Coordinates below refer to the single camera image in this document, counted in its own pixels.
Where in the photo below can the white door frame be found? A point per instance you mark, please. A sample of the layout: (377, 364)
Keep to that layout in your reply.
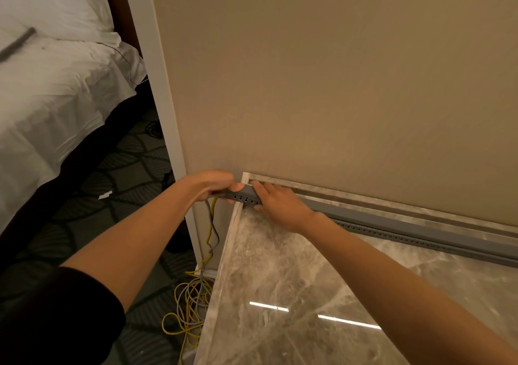
(158, 94)

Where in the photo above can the brown headboard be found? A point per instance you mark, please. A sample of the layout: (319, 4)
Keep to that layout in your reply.
(121, 9)

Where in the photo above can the white bed sheet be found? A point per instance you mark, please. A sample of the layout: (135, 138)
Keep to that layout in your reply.
(52, 106)

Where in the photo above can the white pillow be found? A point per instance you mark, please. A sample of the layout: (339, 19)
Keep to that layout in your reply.
(52, 5)

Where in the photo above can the small white paper scrap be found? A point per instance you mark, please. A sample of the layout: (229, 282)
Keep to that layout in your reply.
(105, 195)

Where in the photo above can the black sleeve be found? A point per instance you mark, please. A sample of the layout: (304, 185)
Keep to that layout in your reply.
(56, 316)

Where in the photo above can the person's left forearm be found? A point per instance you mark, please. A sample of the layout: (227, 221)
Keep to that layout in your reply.
(125, 247)

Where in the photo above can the grey duct cover strip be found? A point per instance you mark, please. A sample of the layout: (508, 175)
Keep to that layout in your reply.
(404, 229)

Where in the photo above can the person's right forearm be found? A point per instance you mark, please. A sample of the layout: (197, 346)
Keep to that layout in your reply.
(412, 292)

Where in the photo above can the person's left hand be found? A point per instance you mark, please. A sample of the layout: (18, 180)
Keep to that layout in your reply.
(210, 182)

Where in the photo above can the person's right hand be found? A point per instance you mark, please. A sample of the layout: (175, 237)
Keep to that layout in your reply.
(283, 209)

